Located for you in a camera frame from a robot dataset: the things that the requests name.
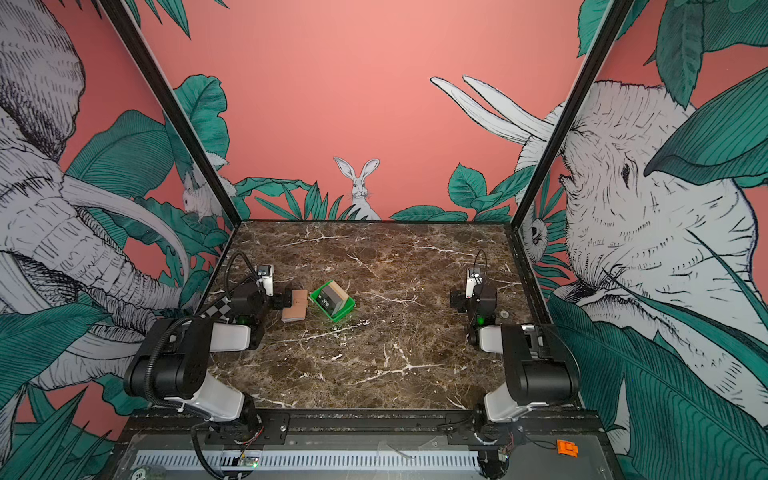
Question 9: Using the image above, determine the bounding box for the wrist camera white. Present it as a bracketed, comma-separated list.
[256, 264, 274, 297]
[465, 266, 484, 299]

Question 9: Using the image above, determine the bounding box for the checkerboard calibration plate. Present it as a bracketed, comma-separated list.
[200, 295, 233, 323]

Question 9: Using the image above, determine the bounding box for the tan leather card holder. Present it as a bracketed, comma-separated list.
[281, 289, 308, 323]

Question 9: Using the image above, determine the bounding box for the white slotted cable duct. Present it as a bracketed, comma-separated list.
[130, 449, 481, 472]

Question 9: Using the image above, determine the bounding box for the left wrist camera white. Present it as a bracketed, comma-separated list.
[256, 264, 274, 297]

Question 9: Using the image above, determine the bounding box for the black mounting rail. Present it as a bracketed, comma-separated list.
[119, 409, 601, 448]

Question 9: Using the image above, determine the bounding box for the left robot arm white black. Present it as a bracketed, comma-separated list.
[123, 280, 295, 423]

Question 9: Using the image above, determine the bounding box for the stack of credit cards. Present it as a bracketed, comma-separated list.
[316, 281, 349, 316]

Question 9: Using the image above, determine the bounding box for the small green circuit board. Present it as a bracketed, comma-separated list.
[238, 456, 260, 468]

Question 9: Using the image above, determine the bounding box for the orange connector block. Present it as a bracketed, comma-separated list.
[556, 440, 579, 458]

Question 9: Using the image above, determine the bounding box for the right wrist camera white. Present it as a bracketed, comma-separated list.
[465, 266, 484, 299]

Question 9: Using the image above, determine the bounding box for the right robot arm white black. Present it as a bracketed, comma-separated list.
[449, 277, 581, 424]

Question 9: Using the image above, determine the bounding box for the green plastic tray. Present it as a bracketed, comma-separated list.
[309, 280, 356, 323]

